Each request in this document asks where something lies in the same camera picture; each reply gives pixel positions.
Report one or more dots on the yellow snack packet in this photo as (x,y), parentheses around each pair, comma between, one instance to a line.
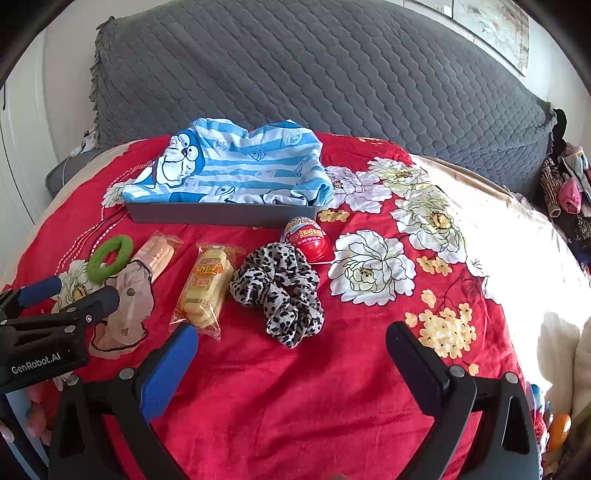
(203,290)

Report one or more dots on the grey quilted sofa cover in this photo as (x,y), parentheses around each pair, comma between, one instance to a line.
(300,69)

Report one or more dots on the red toy egg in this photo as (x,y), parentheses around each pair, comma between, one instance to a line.
(309,242)

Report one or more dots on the orange plastic toy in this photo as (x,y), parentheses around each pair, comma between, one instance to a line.
(559,429)

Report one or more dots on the beige sheer scrunchie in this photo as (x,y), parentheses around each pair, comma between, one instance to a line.
(134,300)

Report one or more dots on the framed wall picture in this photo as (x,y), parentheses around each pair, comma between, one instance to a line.
(489,23)

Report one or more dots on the grey plastic tray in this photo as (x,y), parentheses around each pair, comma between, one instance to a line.
(207,213)

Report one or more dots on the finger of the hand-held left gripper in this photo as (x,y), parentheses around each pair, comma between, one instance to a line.
(39,290)
(94,304)

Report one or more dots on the pink soft object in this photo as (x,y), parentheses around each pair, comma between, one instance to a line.
(37,415)

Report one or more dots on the pile of clothes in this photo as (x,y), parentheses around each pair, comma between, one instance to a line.
(570,184)

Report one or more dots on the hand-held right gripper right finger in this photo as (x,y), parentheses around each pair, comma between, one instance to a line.
(418,362)

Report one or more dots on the grey bedside stand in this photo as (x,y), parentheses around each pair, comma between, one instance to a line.
(60,177)

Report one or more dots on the red floral blanket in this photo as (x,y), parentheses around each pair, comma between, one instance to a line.
(286,406)

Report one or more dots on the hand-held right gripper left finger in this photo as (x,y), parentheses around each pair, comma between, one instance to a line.
(170,369)

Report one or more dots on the pink snack packet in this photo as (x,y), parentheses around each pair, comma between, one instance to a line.
(159,254)

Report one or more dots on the leopard print scrunchie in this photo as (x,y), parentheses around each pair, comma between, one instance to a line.
(258,277)

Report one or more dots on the blue striped cartoon cloth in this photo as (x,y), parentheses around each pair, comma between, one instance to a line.
(258,170)

